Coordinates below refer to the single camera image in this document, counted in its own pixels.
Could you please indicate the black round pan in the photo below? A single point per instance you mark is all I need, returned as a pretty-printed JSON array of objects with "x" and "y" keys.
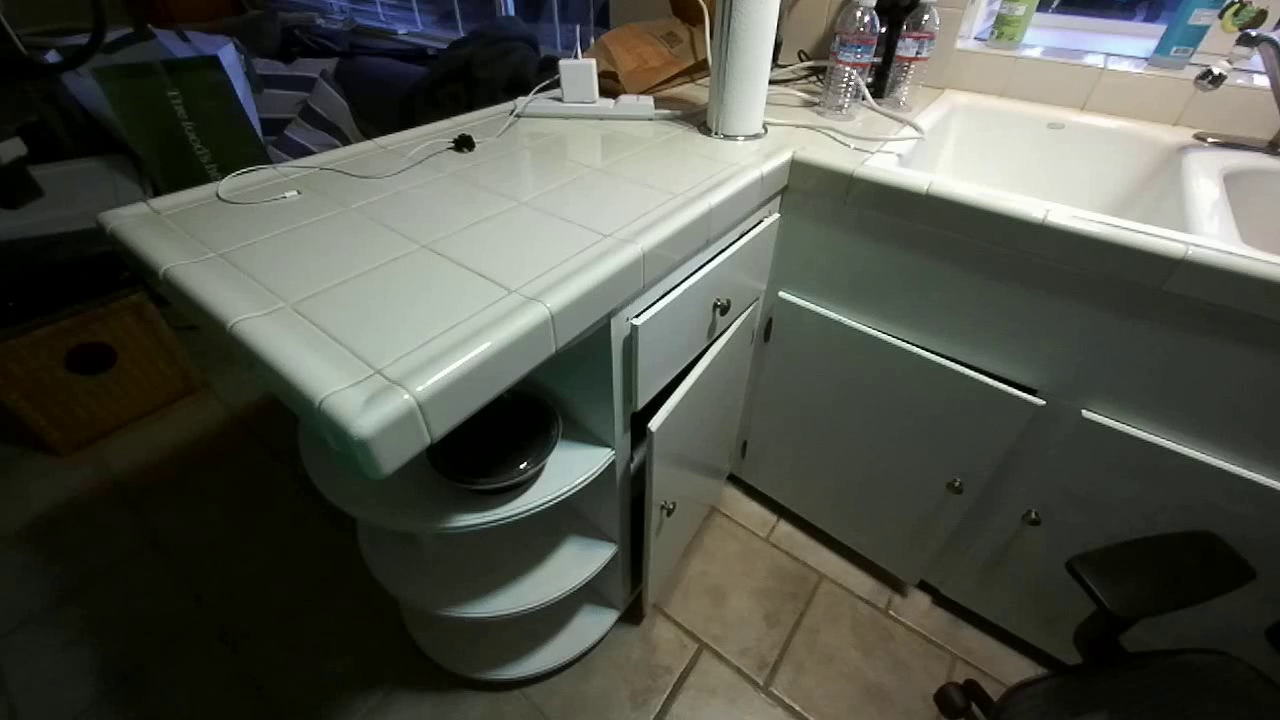
[{"x": 503, "y": 444}]

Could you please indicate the white paper towel roll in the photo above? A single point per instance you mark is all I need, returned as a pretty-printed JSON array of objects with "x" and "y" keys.
[{"x": 740, "y": 67}]

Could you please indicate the clear water bottle left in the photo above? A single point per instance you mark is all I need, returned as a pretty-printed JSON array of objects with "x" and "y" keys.
[{"x": 852, "y": 55}]

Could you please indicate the brown cardboard box with hole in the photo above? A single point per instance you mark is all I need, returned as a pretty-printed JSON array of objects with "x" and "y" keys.
[{"x": 90, "y": 368}]

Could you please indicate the white left sink cabinet door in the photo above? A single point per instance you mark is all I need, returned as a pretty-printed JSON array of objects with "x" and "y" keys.
[{"x": 873, "y": 437}]

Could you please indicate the white cabinet drawer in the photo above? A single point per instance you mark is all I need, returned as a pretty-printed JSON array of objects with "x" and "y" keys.
[{"x": 701, "y": 305}]

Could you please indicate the white right sink cabinet door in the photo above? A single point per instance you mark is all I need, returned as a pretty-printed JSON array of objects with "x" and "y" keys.
[{"x": 1107, "y": 483}]

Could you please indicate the white tiled kitchen counter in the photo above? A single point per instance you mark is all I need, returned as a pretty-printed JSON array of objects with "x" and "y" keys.
[{"x": 402, "y": 281}]

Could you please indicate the clear water bottle right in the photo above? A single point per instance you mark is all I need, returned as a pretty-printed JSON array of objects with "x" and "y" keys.
[{"x": 909, "y": 42}]

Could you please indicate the black office chair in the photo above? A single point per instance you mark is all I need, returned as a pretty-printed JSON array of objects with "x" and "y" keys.
[{"x": 1109, "y": 682}]

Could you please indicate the white charger plug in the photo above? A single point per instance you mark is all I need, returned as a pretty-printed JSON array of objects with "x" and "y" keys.
[{"x": 576, "y": 80}]

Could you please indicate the brown paper bag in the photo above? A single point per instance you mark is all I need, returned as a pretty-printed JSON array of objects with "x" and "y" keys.
[{"x": 651, "y": 55}]

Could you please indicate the white bottom round shelf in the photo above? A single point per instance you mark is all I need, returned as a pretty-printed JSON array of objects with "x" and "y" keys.
[{"x": 515, "y": 645}]

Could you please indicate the white kitchen sink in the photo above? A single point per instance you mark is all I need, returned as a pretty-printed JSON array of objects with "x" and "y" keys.
[{"x": 1120, "y": 169}]

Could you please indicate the white power strip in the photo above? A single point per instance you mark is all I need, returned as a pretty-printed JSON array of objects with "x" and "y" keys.
[{"x": 590, "y": 109}]

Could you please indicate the green bottle on windowsill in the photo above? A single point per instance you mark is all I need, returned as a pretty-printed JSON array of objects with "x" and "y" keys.
[{"x": 1010, "y": 22}]

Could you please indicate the white top round shelf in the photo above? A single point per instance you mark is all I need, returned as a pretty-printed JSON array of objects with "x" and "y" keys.
[{"x": 423, "y": 501}]

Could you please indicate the white narrow cabinet door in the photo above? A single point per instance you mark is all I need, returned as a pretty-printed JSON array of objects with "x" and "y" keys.
[{"x": 693, "y": 444}]

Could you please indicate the clear water bottle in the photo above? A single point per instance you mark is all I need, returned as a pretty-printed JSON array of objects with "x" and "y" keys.
[
  {"x": 852, "y": 55},
  {"x": 909, "y": 42}
]

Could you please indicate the chrome faucet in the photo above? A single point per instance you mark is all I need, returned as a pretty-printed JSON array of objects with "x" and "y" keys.
[{"x": 1252, "y": 32}]

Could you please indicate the dark green box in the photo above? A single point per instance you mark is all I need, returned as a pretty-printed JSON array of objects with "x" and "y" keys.
[{"x": 182, "y": 120}]

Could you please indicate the white sink cabinet door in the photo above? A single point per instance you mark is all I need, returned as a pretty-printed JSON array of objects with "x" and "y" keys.
[
  {"x": 873, "y": 437},
  {"x": 1107, "y": 483}
]

